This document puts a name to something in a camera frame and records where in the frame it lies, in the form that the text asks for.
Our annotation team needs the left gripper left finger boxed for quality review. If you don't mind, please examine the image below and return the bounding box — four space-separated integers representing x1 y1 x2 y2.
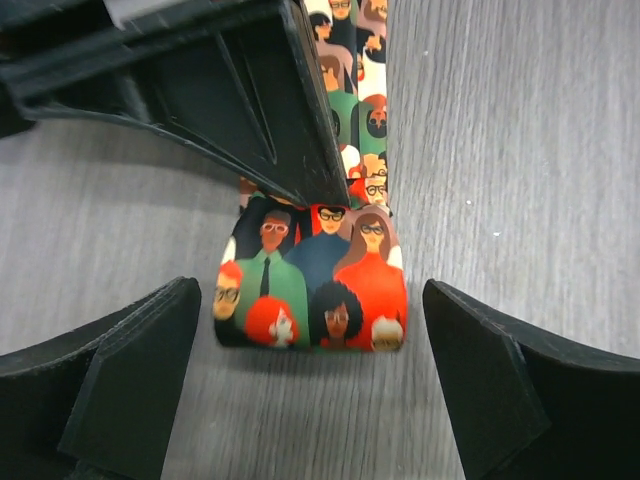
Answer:
1 277 201 479

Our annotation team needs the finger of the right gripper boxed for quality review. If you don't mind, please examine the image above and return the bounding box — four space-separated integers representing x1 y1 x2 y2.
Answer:
1 1 349 206

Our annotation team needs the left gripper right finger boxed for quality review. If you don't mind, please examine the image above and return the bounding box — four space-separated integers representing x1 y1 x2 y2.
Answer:
423 279 639 479

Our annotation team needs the red floral patterned tie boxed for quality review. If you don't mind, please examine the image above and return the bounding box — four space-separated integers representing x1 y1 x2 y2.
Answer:
212 0 408 352

